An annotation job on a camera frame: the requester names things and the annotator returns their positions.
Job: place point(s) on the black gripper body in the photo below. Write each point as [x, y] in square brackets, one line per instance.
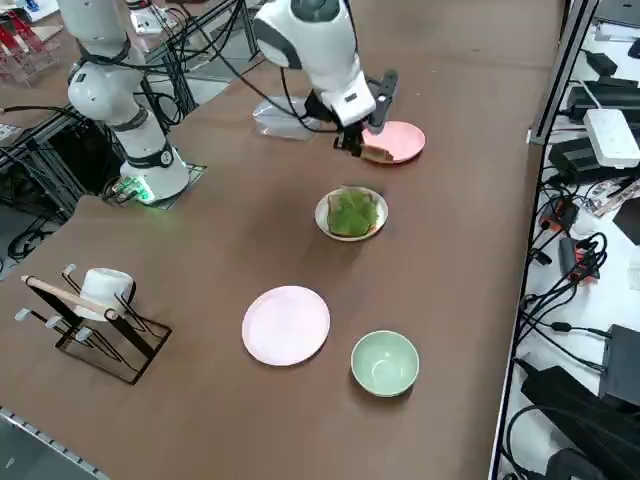
[325, 114]

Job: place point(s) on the brown-crust bread slice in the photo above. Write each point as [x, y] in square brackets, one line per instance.
[331, 205]
[377, 154]

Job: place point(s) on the green lettuce leaf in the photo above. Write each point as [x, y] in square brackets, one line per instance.
[350, 212]

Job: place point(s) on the pale green bowl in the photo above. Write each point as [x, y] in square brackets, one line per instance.
[385, 362]

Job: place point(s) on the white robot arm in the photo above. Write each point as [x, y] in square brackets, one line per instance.
[115, 90]

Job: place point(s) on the pink round plate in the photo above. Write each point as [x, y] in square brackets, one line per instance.
[400, 137]

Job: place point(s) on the white round plate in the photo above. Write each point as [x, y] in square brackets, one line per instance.
[382, 210]

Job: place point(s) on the pale pinkish round plate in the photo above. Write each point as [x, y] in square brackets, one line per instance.
[285, 325]

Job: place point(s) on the black wrist-mounted cylinder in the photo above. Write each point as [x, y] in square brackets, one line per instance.
[384, 100]

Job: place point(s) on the clear plastic food container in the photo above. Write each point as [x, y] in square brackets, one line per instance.
[275, 122]

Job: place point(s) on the red and black device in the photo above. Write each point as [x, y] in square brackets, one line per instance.
[557, 215]

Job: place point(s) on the large black power adapter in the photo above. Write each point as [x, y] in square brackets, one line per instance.
[575, 157]

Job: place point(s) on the orange and black device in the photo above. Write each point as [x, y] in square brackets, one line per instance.
[582, 262]

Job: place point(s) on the black charger brick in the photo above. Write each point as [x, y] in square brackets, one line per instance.
[602, 62]

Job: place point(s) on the patterned packet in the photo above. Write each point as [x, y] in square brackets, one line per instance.
[620, 195]

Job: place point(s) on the white ceramic cup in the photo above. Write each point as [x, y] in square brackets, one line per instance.
[102, 290]

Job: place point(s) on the clear acrylic shelf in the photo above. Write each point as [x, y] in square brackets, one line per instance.
[25, 50]

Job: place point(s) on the black flat box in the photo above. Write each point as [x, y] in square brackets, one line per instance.
[622, 360]

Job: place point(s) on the black bag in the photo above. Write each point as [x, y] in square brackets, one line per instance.
[575, 415]

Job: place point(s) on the black metal frame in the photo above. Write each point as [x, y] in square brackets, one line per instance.
[50, 165]

